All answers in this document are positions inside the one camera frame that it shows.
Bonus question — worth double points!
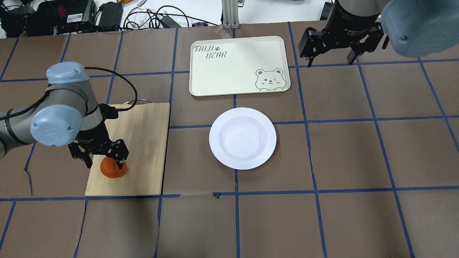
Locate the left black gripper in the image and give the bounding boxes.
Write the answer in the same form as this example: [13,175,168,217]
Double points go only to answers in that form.
[68,125,129,170]

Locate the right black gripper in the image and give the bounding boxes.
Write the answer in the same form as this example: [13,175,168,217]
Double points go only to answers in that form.
[298,5,384,68]

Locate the white round plate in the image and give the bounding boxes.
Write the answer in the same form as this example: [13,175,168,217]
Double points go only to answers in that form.
[209,107,277,170]

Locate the cream bear tray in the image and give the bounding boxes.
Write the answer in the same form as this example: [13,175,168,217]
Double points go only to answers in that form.
[189,36,291,97]

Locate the black electronics box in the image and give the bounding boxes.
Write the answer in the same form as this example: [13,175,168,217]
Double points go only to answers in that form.
[0,0,97,37]

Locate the bamboo cutting board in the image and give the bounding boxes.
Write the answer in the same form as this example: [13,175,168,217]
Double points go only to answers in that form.
[85,103,171,196]

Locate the aluminium frame post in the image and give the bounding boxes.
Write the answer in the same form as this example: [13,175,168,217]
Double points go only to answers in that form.
[222,0,240,29]

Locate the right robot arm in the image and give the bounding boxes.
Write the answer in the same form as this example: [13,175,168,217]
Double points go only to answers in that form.
[298,0,459,67]

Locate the orange fruit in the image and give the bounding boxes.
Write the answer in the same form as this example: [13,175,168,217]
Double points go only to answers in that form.
[100,157,127,178]

